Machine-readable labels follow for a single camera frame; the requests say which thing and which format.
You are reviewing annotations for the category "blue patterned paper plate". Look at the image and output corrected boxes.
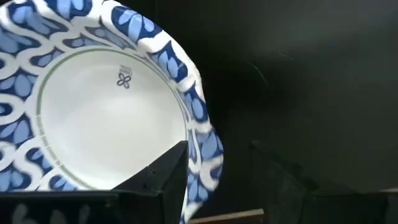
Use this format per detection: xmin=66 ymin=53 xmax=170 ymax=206
xmin=0 ymin=0 xmax=224 ymax=224

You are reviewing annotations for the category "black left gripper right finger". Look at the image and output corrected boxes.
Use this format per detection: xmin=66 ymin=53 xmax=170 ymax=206
xmin=249 ymin=139 xmax=398 ymax=224

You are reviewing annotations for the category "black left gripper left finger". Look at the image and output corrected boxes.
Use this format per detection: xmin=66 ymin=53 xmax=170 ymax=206
xmin=0 ymin=140 xmax=190 ymax=224

